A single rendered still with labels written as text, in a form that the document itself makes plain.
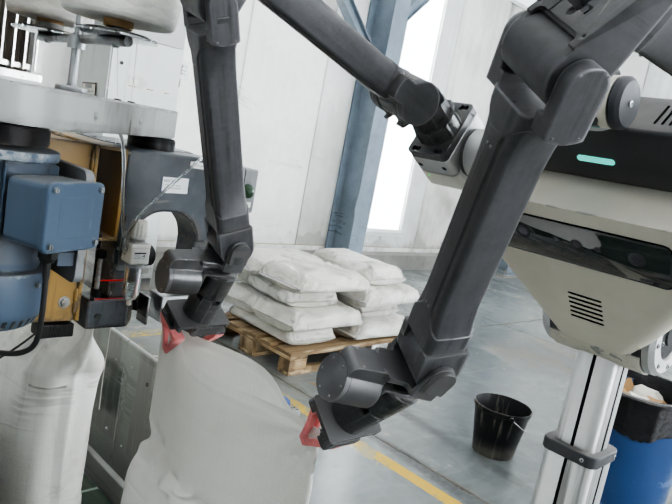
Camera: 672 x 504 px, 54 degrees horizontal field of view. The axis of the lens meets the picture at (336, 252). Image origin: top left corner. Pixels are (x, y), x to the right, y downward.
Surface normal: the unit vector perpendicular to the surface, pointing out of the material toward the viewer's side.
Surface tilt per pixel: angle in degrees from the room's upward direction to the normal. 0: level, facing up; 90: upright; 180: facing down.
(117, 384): 90
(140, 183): 90
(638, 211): 40
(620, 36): 119
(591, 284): 130
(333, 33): 108
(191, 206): 90
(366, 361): 31
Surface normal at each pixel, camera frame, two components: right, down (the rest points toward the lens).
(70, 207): 0.92, 0.23
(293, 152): 0.69, 0.25
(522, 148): 0.20, 0.79
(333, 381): -0.76, -0.29
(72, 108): 0.97, 0.20
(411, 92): 0.51, 0.48
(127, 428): -0.71, -0.01
